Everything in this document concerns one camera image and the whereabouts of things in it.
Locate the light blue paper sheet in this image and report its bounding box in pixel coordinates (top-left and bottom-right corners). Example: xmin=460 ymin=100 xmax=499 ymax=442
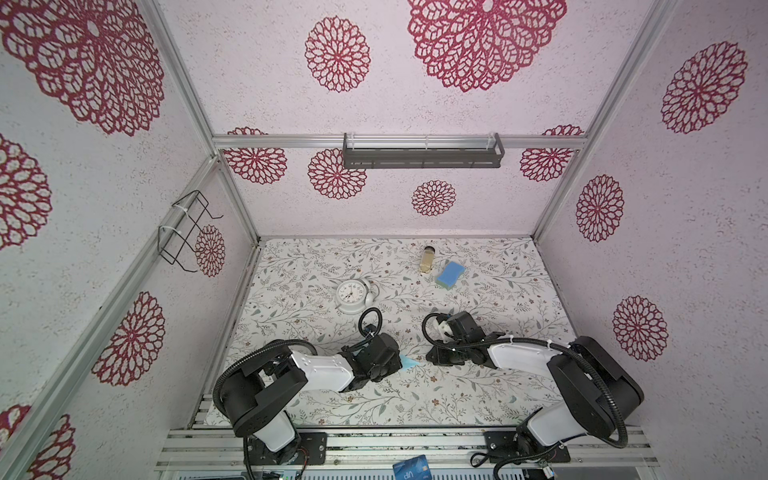
xmin=399 ymin=355 xmax=420 ymax=370

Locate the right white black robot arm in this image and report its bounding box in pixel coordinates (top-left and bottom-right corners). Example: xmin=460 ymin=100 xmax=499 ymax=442
xmin=421 ymin=311 xmax=644 ymax=454

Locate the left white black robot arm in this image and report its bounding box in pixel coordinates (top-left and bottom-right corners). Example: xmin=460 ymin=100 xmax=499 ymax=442
xmin=212 ymin=334 xmax=402 ymax=455

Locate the white alarm clock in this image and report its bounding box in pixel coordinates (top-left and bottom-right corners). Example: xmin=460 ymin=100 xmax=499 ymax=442
xmin=334 ymin=278 xmax=380 ymax=315

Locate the blue green sponge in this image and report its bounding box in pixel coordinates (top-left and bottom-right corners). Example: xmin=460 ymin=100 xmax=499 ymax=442
xmin=435 ymin=261 xmax=466 ymax=290

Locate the small yellow liquid jar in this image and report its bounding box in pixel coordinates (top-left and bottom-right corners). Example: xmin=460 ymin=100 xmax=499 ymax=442
xmin=419 ymin=246 xmax=435 ymax=274

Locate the blue card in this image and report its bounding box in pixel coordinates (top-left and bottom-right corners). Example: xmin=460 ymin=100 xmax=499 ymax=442
xmin=392 ymin=455 xmax=433 ymax=480

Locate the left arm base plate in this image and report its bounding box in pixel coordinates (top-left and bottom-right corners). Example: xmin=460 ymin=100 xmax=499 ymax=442
xmin=244 ymin=431 xmax=328 ymax=467

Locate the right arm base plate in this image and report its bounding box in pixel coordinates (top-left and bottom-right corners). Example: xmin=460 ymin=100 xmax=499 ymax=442
xmin=483 ymin=430 xmax=571 ymax=463

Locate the black wall shelf rack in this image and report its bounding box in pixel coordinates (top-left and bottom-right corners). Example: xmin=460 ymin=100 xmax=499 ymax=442
xmin=342 ymin=134 xmax=506 ymax=170

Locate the black wire wall basket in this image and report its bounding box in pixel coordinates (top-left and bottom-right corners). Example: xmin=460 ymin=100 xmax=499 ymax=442
xmin=155 ymin=189 xmax=225 ymax=276

